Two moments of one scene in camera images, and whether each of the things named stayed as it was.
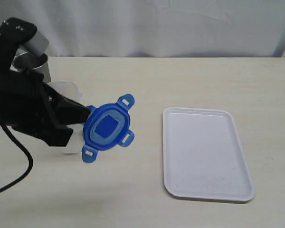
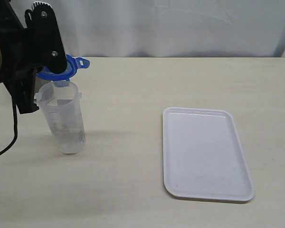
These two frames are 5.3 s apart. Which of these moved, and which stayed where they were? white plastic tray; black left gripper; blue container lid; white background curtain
Moved: black left gripper; blue container lid
Stayed: white plastic tray; white background curtain
